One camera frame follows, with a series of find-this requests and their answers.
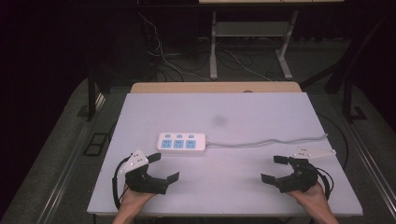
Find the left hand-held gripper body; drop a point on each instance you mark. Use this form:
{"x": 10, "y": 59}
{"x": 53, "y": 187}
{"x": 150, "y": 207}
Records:
{"x": 144, "y": 182}

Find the wooden table board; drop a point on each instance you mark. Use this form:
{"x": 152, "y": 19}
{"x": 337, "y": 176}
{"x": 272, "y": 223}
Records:
{"x": 214, "y": 87}

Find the person's right hand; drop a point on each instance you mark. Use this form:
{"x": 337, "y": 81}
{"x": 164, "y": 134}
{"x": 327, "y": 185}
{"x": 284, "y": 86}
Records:
{"x": 313, "y": 199}

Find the black metal stand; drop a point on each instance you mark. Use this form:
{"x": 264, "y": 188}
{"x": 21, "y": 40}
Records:
{"x": 348, "y": 93}
{"x": 91, "y": 102}

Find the white power strip blue sockets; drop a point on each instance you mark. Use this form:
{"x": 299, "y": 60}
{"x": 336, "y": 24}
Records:
{"x": 182, "y": 143}

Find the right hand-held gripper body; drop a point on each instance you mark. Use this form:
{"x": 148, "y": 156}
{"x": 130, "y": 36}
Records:
{"x": 300, "y": 180}

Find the grey metal desk frame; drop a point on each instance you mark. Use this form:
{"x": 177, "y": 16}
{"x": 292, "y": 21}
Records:
{"x": 249, "y": 29}

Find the person's left hand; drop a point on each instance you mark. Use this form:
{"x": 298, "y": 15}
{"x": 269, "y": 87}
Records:
{"x": 132, "y": 200}

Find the metal floor rail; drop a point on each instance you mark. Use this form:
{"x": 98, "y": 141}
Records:
{"x": 370, "y": 161}
{"x": 67, "y": 174}

